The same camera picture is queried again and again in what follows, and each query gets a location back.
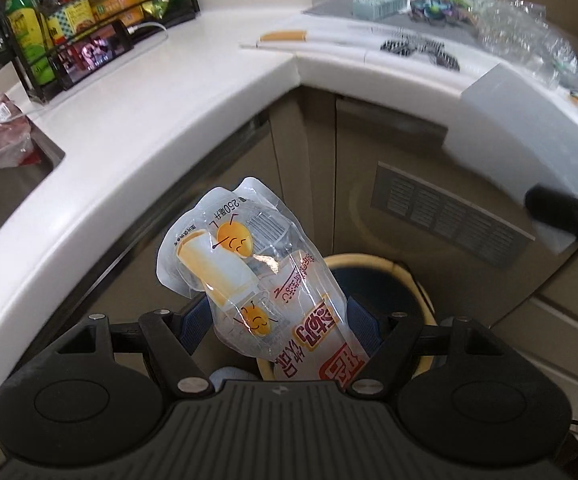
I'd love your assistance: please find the grey counter mat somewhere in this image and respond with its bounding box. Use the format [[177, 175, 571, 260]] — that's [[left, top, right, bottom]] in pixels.
[[303, 0, 578, 94]]

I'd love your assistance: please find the grey vent grille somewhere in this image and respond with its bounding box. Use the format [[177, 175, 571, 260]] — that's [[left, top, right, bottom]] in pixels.
[[371, 162, 535, 268]]

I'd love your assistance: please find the beige round trash bin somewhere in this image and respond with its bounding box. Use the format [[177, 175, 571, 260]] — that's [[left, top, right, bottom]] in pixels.
[[256, 252, 440, 384]]

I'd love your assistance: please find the blue pink wrapper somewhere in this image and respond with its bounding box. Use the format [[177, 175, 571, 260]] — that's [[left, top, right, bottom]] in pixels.
[[409, 0, 470, 26]]

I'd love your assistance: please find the green yellow-cap bottle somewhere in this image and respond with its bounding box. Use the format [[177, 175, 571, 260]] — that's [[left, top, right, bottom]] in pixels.
[[5, 0, 55, 86]]

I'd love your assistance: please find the white printed paper sheet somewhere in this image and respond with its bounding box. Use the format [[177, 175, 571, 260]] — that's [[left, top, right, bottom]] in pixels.
[[241, 18, 578, 125]]

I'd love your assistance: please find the light blue sponge block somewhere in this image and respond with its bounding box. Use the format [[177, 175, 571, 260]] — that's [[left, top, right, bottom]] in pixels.
[[352, 0, 411, 21]]

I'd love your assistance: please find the smartphone with lit screen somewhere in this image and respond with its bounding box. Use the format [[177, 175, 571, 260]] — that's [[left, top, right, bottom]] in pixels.
[[50, 21, 133, 89]]

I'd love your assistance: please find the crumpled clear plastic wrap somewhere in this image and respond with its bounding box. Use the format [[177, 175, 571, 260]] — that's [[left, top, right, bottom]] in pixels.
[[458, 0, 578, 88]]

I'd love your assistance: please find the black wire spice rack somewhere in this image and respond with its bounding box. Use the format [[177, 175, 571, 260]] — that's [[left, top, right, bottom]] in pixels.
[[0, 0, 200, 102]]

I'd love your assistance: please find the red-cap sauce bottle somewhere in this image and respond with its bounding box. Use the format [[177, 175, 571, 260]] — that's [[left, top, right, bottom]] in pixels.
[[41, 0, 96, 46]]

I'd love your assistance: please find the stainless steel sink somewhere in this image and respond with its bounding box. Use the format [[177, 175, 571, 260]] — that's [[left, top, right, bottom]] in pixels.
[[0, 124, 65, 229]]

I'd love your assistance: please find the clear yellow-print milk pouch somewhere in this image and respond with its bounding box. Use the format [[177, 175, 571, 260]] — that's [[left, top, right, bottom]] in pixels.
[[155, 177, 369, 388]]

